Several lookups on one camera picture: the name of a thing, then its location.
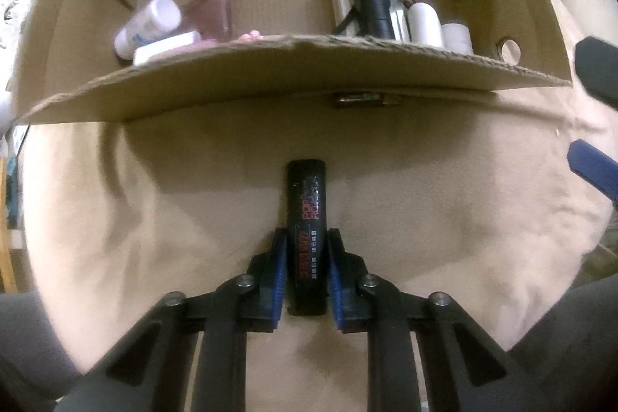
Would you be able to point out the small white bottle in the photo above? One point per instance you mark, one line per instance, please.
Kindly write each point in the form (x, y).
(147, 26)

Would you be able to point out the white pill bottle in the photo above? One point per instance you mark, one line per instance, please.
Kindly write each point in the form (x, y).
(456, 38)

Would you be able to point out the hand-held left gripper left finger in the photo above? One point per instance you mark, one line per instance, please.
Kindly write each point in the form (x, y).
(276, 281)

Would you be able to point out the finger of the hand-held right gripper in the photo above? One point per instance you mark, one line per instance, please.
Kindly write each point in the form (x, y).
(601, 69)
(594, 168)

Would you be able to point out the white rectangular block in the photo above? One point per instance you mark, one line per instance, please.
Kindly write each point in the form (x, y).
(166, 47)

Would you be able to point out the small pink case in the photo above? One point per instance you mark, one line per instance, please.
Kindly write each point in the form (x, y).
(251, 36)

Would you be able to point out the white cylinder tube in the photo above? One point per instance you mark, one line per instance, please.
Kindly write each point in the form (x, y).
(425, 23)

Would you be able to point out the black tube with red print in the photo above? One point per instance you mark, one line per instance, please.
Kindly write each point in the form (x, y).
(306, 219)

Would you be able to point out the cardboard box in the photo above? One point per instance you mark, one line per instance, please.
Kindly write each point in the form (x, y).
(289, 74)

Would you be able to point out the beige bedsheet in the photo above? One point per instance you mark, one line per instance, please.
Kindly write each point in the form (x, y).
(193, 199)

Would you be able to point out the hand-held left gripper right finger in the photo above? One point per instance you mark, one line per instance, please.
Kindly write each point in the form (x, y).
(337, 281)

